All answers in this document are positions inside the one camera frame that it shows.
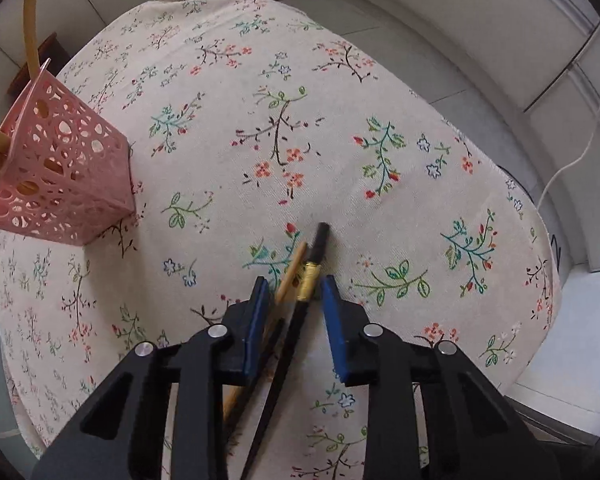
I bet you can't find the pink perforated plastic basket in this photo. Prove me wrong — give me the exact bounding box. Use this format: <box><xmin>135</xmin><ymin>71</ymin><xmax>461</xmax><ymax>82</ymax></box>
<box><xmin>0</xmin><ymin>70</ymin><xmax>135</xmax><ymax>246</ymax></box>

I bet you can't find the floral tablecloth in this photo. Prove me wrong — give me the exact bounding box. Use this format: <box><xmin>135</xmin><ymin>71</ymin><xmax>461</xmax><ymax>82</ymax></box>
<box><xmin>0</xmin><ymin>0</ymin><xmax>560</xmax><ymax>479</ymax></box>

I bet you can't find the white power cable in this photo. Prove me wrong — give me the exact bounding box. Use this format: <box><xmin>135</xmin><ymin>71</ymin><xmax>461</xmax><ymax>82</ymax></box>
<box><xmin>535</xmin><ymin>98</ymin><xmax>600</xmax><ymax>214</ymax></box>

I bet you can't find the bamboo chopstick on table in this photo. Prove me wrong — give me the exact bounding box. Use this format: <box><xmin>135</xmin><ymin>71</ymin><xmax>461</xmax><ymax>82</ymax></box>
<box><xmin>223</xmin><ymin>242</ymin><xmax>308</xmax><ymax>426</ymax></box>

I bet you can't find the black gold-banded chopstick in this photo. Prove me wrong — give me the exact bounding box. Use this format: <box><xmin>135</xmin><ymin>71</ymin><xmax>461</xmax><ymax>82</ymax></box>
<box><xmin>239</xmin><ymin>222</ymin><xmax>330</xmax><ymax>480</ymax></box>

